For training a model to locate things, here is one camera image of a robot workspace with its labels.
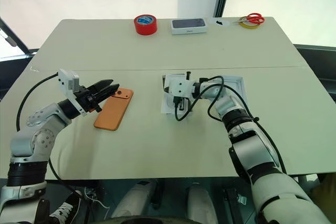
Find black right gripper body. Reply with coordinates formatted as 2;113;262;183
172;95;190;113

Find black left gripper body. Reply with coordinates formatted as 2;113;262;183
74;84;103;113

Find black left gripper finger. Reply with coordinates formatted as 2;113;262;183
87;79;114;93
93;83;120;102

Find white phone box base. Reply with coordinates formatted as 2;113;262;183
160;73;196;115

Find white phone box lid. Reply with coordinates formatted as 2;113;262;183
223;75;249;111

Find white box with phone print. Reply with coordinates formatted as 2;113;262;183
171;18;209;36

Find orange smartphone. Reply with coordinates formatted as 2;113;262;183
93;87;134;132

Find white round object black mark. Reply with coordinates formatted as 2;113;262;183
209;17;230;27

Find red tape roll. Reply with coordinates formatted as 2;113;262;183
133;14;160;36

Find yellow tape roll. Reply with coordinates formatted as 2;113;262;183
239;16;263;29

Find red scissors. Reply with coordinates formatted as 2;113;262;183
232;13;266;25

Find black diagonal bar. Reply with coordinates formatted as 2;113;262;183
0;16;36;57

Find white rounded robot leg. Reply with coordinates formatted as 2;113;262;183
111;180;159;220
186;182;219;224

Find black and white sneaker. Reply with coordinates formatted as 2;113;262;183
48;189;83;224

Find dark furniture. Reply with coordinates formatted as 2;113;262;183
292;43;336;104

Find yellow brown object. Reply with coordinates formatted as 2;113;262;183
311;173;336;210

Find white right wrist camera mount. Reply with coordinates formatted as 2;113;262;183
164;74;196;99

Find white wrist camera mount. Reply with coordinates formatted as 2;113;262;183
164;74;196;99
57;68;88;117

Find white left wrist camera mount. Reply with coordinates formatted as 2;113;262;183
57;68;88;117

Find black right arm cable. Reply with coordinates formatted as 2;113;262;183
172;76;288;176

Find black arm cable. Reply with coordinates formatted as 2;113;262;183
16;73;80;196
172;76;288;176

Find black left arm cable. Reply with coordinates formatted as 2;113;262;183
16;73;80;196

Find black bracket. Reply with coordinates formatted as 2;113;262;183
222;187;248;224

